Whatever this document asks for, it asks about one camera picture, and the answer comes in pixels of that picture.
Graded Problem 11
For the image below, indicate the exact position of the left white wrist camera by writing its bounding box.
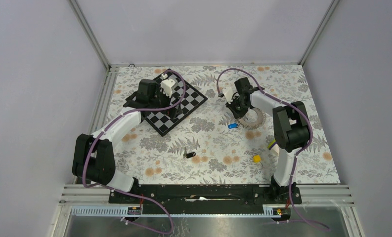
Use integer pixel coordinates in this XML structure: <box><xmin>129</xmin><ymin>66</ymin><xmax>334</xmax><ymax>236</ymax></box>
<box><xmin>160</xmin><ymin>73</ymin><xmax>177</xmax><ymax>98</ymax></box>

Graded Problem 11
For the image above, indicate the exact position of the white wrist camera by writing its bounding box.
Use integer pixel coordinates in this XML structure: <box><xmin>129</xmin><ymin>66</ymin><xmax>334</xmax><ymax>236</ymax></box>
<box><xmin>219</xmin><ymin>87</ymin><xmax>235</xmax><ymax>104</ymax></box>
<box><xmin>160</xmin><ymin>73</ymin><xmax>177</xmax><ymax>98</ymax></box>

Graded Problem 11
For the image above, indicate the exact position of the yellow cube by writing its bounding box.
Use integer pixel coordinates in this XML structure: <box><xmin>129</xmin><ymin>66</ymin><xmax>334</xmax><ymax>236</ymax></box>
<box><xmin>253</xmin><ymin>155</ymin><xmax>261</xmax><ymax>163</ymax></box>

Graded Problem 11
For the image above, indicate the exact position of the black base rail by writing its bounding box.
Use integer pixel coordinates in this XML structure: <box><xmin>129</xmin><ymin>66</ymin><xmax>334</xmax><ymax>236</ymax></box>
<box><xmin>108</xmin><ymin>184</ymin><xmax>303</xmax><ymax>211</ymax></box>

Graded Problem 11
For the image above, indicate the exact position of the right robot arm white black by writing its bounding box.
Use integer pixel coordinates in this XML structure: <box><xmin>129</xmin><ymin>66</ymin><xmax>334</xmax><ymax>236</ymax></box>
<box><xmin>219</xmin><ymin>78</ymin><xmax>313</xmax><ymax>203</ymax></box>

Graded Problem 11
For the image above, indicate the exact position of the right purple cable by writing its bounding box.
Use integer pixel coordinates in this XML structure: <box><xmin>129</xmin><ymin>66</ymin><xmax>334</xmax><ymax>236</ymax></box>
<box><xmin>216</xmin><ymin>68</ymin><xmax>331</xmax><ymax>233</ymax></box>

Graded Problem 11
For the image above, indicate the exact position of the blue key tag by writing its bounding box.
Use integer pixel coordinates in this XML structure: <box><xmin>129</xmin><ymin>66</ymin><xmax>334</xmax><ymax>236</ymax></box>
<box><xmin>228</xmin><ymin>123</ymin><xmax>239</xmax><ymax>129</ymax></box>

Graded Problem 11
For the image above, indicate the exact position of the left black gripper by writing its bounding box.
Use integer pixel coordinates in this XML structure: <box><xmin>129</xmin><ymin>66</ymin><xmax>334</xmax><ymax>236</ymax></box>
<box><xmin>149</xmin><ymin>84</ymin><xmax>182</xmax><ymax>119</ymax></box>

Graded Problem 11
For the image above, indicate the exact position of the black white chessboard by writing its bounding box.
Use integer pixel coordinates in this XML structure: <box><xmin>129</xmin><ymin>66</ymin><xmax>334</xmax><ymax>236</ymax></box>
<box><xmin>125</xmin><ymin>68</ymin><xmax>208</xmax><ymax>137</ymax></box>

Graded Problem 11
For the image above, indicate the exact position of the white cable duct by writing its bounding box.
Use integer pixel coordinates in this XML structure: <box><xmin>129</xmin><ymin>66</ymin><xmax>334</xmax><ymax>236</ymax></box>
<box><xmin>71</xmin><ymin>205</ymin><xmax>281</xmax><ymax>218</ymax></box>

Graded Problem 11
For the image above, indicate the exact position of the purple cable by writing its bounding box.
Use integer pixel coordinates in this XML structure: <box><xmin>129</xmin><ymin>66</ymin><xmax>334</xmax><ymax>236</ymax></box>
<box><xmin>216</xmin><ymin>68</ymin><xmax>331</xmax><ymax>233</ymax></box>
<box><xmin>82</xmin><ymin>69</ymin><xmax>186</xmax><ymax>235</ymax></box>

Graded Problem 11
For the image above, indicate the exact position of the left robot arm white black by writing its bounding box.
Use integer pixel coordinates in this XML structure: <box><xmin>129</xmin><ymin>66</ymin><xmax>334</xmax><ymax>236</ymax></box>
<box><xmin>72</xmin><ymin>78</ymin><xmax>179</xmax><ymax>203</ymax></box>

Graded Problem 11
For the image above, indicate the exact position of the floral table mat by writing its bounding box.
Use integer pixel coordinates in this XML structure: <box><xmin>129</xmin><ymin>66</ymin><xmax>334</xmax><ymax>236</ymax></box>
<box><xmin>114</xmin><ymin>65</ymin><xmax>340</xmax><ymax>184</ymax></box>

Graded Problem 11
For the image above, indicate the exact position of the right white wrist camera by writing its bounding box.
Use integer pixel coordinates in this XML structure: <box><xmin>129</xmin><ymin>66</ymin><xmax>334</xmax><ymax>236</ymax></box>
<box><xmin>219</xmin><ymin>87</ymin><xmax>235</xmax><ymax>104</ymax></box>

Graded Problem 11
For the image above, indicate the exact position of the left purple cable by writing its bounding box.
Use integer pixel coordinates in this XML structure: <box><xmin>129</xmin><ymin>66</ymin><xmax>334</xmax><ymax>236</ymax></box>
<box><xmin>82</xmin><ymin>69</ymin><xmax>186</xmax><ymax>235</ymax></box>

